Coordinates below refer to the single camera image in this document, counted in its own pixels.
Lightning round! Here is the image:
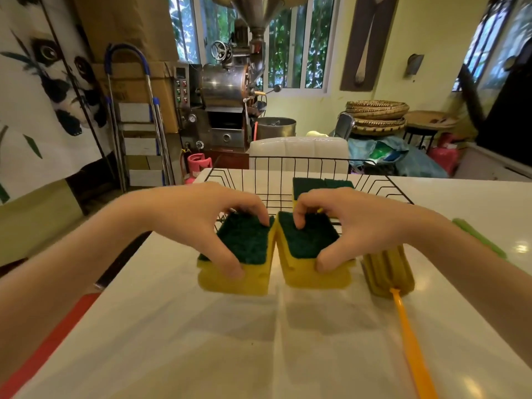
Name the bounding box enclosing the person's left hand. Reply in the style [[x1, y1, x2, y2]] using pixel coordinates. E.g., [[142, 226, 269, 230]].
[[139, 182, 271, 280]]

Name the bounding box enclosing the person's right hand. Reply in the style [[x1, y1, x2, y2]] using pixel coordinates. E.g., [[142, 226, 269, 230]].
[[293, 187, 439, 274]]

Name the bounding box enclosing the yellow green scrub sponge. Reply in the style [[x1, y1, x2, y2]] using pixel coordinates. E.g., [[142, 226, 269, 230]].
[[292, 177, 355, 202], [276, 210, 357, 290], [196, 211, 277, 296]]

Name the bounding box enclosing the person's right forearm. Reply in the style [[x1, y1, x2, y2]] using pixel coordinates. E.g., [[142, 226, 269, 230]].
[[420, 209, 532, 370]]

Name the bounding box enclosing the person's left forearm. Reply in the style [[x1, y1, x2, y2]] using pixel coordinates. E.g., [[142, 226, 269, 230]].
[[0, 193, 156, 385]]

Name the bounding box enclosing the pink gas cylinder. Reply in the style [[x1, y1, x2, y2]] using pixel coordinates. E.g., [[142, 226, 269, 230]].
[[184, 153, 213, 185]]

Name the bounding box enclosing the metal bucket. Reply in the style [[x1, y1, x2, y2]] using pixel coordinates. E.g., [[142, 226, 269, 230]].
[[254, 116, 297, 141]]

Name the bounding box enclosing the blue steel stepladder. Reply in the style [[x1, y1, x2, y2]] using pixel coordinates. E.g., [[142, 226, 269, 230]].
[[103, 43, 176, 192]]

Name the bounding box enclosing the green plastic stick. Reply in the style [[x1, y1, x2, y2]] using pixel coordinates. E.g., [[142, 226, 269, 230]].
[[452, 218, 508, 260]]

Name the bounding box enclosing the stack of woven trays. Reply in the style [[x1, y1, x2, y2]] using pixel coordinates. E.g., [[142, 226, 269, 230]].
[[344, 99, 410, 136]]

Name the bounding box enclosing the black round stool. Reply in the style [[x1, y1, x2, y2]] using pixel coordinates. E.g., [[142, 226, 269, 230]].
[[402, 126, 439, 154]]

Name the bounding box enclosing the round woven tray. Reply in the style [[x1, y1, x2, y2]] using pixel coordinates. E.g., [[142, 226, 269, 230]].
[[403, 110, 461, 131]]

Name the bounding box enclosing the steel coffee roaster machine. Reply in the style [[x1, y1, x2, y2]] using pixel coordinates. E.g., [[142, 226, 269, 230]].
[[172, 0, 287, 163]]

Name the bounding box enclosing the white framed window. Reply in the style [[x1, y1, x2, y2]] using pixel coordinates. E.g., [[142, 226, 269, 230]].
[[168, 0, 339, 95]]

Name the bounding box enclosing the stack of cardboard boxes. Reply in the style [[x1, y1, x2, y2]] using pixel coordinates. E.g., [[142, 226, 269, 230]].
[[71, 0, 181, 134]]

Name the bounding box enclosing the panda print cloth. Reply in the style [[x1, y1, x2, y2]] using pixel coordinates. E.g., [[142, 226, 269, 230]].
[[0, 0, 115, 205]]

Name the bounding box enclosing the barred side window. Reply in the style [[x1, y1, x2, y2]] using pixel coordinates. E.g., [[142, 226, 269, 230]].
[[452, 0, 532, 93]]

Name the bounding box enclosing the orange handled sponge brush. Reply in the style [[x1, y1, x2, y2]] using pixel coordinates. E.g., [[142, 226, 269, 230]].
[[361, 244, 439, 399]]

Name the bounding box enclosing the black wire basket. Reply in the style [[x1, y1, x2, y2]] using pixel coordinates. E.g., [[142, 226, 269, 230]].
[[203, 155, 415, 246]]

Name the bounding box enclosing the grey wall lamp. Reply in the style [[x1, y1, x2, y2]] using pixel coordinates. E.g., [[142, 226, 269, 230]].
[[405, 53, 425, 80]]

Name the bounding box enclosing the spoon wall picture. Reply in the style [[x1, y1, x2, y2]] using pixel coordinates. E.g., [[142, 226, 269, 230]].
[[339, 0, 400, 93]]

